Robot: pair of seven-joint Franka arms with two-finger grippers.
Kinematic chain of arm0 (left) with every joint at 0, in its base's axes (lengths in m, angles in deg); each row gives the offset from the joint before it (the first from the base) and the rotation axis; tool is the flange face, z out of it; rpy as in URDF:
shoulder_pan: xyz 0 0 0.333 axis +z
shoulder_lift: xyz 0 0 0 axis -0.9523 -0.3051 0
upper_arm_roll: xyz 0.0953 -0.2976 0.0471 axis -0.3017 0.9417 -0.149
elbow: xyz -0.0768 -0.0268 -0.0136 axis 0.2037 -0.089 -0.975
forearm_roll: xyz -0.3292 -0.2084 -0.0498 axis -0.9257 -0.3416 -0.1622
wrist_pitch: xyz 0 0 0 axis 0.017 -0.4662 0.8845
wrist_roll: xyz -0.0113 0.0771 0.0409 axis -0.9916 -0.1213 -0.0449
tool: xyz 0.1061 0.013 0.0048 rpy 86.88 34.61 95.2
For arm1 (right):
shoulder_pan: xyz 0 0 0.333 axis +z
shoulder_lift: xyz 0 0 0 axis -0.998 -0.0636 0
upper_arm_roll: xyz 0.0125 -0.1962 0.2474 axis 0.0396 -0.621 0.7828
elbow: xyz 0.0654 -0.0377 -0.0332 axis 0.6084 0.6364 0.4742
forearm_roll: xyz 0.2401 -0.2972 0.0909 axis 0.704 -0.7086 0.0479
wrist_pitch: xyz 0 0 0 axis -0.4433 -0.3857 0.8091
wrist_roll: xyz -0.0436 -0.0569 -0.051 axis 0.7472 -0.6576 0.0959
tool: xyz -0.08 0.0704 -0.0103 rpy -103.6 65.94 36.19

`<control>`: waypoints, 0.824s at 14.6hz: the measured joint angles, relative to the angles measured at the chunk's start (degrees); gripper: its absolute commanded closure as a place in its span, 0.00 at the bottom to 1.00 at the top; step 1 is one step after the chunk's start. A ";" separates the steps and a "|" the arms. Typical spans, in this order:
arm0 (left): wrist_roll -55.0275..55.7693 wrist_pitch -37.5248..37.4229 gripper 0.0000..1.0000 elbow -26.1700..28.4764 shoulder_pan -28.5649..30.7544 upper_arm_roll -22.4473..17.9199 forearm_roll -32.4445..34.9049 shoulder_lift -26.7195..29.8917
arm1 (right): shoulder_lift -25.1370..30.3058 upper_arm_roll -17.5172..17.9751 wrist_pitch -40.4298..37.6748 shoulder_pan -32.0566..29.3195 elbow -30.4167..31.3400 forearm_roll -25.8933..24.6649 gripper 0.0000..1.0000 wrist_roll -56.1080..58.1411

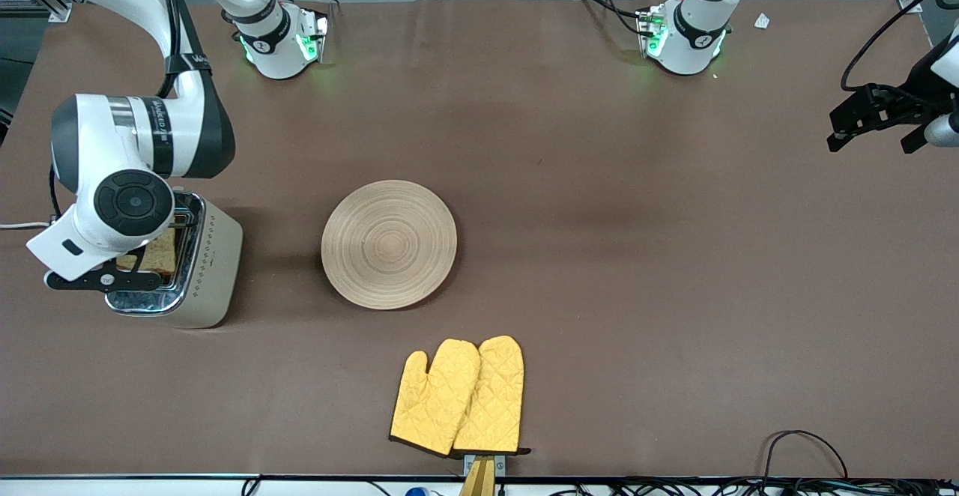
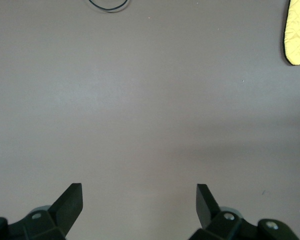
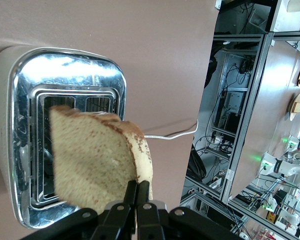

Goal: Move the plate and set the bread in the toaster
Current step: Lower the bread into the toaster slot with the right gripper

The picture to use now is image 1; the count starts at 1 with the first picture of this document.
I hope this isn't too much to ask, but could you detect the beige chrome two-slot toaster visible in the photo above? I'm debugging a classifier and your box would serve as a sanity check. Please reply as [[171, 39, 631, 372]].
[[105, 190, 244, 330]]

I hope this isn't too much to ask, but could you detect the grey metal bracket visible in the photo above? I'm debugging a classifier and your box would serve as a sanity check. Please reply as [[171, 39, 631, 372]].
[[463, 453, 507, 477]]

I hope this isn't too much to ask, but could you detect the brown table cover cloth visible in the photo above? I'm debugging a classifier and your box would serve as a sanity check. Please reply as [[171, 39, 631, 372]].
[[0, 0, 959, 479]]

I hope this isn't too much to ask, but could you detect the black looped cable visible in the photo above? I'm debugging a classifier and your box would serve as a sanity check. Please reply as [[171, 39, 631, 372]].
[[763, 429, 850, 482]]

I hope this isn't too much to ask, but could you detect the brown bread slice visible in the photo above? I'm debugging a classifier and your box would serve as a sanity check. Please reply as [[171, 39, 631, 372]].
[[116, 228, 179, 273]]

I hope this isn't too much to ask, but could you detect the yellow quilted oven mitt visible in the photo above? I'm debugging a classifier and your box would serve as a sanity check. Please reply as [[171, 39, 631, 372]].
[[452, 335, 531, 456], [389, 339, 482, 458]]

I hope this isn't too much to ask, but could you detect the round wooden plate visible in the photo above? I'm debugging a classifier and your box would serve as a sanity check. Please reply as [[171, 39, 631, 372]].
[[321, 180, 458, 311]]

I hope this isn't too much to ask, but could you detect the black cable tangle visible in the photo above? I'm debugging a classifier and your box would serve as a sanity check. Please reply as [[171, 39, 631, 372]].
[[547, 477, 959, 496]]

